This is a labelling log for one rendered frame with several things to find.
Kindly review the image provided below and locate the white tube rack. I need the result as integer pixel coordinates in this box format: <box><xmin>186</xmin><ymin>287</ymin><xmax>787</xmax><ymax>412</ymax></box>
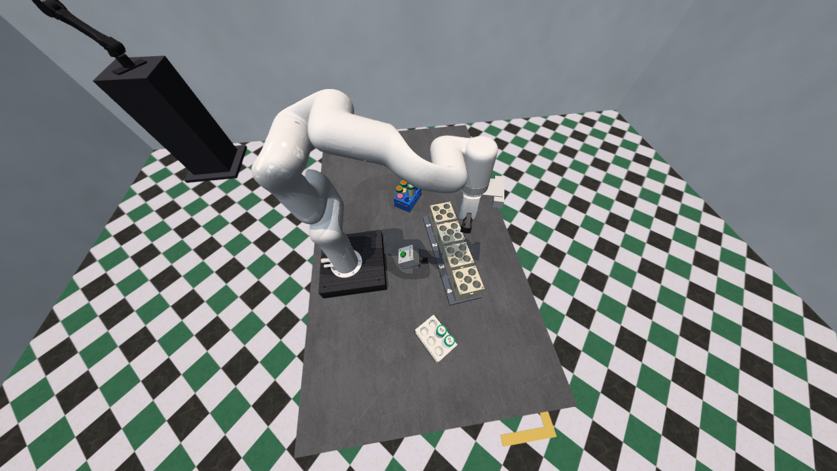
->
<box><xmin>415</xmin><ymin>315</ymin><xmax>457</xmax><ymax>363</ymax></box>

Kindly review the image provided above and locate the blue tube rack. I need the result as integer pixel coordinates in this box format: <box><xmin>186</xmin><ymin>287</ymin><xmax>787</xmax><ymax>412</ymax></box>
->
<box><xmin>394</xmin><ymin>188</ymin><xmax>421</xmax><ymax>213</ymax></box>

